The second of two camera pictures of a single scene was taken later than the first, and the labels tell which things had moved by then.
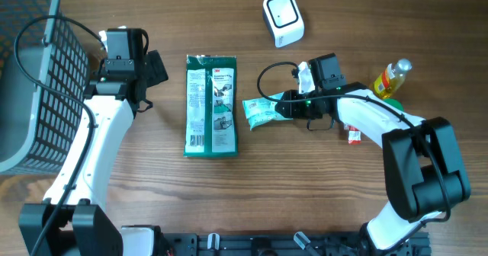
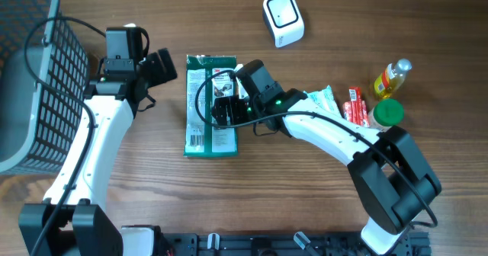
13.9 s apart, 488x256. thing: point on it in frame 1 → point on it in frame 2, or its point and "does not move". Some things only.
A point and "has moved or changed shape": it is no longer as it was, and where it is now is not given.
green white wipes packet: [211, 107] does not move
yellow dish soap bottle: [392, 78] does not move
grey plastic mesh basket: [44, 70] does not move
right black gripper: [291, 106] → [233, 103]
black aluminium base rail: [276, 244] does not move
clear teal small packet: [261, 110] has moved or changed shape
